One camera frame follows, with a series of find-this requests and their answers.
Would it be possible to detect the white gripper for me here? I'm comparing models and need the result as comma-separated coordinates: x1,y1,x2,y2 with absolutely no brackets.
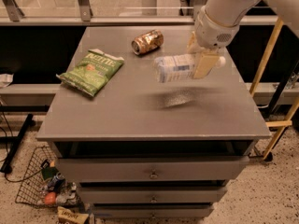
187,7,233,79

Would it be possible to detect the blue label plastic bottle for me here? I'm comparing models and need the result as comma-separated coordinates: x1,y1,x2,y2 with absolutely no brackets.
153,53,226,84

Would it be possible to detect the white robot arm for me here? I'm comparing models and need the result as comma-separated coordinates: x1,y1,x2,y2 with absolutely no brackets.
188,0,299,79

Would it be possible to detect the crushed gold soda can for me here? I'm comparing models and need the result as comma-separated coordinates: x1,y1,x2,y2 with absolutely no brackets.
131,29,164,55

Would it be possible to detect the green chip bag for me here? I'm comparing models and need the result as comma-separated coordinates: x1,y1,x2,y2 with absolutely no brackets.
57,49,124,97

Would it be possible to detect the grey drawer cabinet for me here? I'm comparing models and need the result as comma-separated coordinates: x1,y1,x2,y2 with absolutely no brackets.
37,26,269,209

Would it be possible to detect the top grey drawer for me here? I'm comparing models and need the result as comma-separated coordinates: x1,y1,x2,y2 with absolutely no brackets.
56,156,249,182

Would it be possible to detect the grey drawer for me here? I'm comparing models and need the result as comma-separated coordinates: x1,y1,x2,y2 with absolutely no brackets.
78,187,227,204
92,205,213,219
56,156,249,182

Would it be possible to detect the middle grey drawer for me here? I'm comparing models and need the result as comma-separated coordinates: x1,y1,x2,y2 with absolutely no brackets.
78,187,227,204

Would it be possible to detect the bottom grey drawer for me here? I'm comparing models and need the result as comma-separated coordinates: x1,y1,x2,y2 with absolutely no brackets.
92,205,213,219

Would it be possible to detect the blue can in basket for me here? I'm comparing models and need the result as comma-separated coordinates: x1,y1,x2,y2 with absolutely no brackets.
47,173,64,191

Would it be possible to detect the orange fruit in basket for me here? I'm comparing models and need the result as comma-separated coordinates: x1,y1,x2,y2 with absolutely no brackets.
44,192,56,205

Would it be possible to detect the yellow snack bag on floor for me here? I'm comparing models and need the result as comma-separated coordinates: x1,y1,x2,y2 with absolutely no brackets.
57,206,89,224

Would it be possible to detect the black floor stand bar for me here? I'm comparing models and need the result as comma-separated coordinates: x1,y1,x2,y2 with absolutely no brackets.
0,114,34,174

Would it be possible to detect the yellow wooden frame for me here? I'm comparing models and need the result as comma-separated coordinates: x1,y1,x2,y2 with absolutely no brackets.
249,18,299,161

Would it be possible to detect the metal railing post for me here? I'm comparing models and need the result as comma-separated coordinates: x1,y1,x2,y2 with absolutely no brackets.
78,0,93,21

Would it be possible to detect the black wire basket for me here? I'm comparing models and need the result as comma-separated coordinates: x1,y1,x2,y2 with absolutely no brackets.
15,147,79,208

